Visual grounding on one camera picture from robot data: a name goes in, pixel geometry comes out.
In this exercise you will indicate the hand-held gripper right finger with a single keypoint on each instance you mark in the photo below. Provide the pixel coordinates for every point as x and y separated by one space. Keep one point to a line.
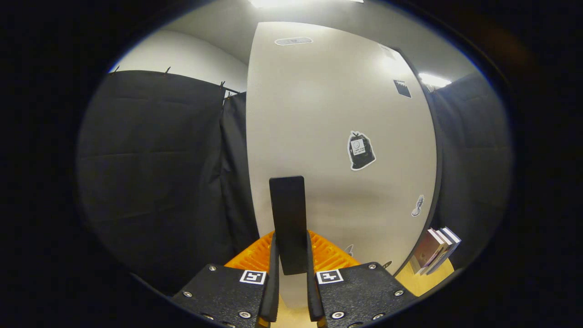
360 291

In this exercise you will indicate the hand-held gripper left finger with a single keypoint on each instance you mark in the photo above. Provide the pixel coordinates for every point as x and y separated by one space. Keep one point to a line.
227 291

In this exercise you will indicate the light grey cabinet door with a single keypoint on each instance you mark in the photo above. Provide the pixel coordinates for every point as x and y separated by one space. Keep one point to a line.
319 114

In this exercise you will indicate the brown pink book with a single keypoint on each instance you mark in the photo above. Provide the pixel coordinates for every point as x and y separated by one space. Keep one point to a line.
427 250

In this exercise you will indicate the white spine book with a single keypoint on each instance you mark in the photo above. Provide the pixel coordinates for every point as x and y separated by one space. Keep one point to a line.
442 248

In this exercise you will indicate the blue grey book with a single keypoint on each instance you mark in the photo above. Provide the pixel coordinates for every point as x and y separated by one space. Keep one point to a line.
452 239

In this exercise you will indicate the black backdrop cloth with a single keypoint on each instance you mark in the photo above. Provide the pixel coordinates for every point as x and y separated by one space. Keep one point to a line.
150 173

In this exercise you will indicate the small ceiling light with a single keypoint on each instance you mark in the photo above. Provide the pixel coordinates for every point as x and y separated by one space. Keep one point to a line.
433 80

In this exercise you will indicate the large ceiling light panel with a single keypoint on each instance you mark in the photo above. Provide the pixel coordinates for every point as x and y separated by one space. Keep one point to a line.
300 2

